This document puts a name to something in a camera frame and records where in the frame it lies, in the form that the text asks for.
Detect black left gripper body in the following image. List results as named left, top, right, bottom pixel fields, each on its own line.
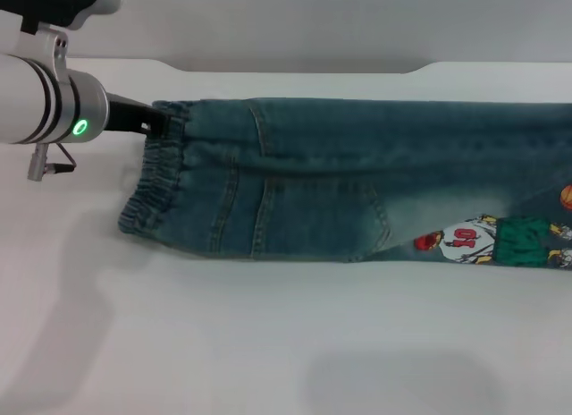
left=104, top=92, right=156, bottom=137

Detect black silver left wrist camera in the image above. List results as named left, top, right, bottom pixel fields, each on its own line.
left=0, top=0, right=123, bottom=31

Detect blue denim shorts with print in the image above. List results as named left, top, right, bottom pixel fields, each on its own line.
left=117, top=97, right=572, bottom=274

